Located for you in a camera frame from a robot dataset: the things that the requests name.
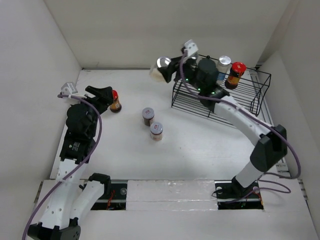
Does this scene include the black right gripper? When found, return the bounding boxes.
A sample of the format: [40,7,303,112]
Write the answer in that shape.
[157,55,204,93]

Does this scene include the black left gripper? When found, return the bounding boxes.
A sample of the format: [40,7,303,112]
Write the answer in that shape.
[72,86,113,137]

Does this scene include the silver-lid white powder jar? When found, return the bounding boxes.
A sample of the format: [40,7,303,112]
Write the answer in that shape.
[149,56,171,83]

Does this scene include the small red-cap brown bottle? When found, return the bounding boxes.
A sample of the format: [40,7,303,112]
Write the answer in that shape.
[109,89,122,113]

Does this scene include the silver-lid blue-label jar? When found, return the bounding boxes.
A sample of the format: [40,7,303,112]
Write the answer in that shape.
[216,55,231,85]

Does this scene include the red-lid brown sauce bottle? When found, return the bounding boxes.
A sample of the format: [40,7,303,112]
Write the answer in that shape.
[224,61,247,90]

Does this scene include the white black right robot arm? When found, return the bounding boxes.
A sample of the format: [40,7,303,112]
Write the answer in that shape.
[155,56,288,199]

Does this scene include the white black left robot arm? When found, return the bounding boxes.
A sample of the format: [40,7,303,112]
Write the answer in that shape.
[22,86,114,240]

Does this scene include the grey-lid dark sauce jar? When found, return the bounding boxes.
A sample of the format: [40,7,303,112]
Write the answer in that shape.
[142,107,155,127]

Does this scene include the grey-lid reddish sauce jar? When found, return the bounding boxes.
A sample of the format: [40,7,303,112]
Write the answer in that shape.
[150,122,163,141]

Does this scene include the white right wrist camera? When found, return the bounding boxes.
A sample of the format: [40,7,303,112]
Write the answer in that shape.
[181,39,199,58]

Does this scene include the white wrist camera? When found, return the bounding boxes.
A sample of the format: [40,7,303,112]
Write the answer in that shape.
[61,82,78,95]
[181,39,199,58]

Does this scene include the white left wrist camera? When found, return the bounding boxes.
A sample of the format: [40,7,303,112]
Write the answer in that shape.
[61,82,78,95]

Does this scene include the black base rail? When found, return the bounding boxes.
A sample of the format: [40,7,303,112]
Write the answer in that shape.
[92,180,264,212]

